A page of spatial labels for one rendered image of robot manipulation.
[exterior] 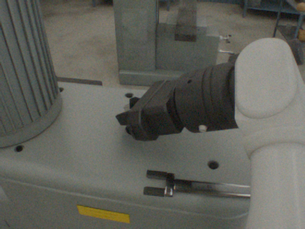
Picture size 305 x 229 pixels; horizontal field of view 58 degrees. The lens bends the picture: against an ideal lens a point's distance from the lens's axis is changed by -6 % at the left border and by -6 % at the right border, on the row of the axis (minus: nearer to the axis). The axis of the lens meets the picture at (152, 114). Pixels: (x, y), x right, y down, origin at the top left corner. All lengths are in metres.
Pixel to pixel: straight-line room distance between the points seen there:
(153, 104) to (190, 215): 0.17
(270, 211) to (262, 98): 0.11
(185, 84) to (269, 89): 0.13
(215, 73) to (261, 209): 0.17
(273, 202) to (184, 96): 0.18
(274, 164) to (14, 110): 0.38
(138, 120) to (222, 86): 0.13
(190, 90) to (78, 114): 0.25
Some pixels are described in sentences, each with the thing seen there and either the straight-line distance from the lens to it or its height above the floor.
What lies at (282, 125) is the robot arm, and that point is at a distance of 0.28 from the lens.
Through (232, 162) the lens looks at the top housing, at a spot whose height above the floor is 1.89.
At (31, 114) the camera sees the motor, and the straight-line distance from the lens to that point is 0.50.
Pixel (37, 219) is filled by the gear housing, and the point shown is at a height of 1.71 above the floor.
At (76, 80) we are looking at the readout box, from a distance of 0.95.
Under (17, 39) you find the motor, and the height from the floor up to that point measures 2.07.
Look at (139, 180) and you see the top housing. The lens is 0.43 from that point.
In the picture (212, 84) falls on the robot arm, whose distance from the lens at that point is 0.36.
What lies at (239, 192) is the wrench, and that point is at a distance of 0.42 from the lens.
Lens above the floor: 2.23
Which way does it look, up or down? 40 degrees down
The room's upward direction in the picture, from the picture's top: straight up
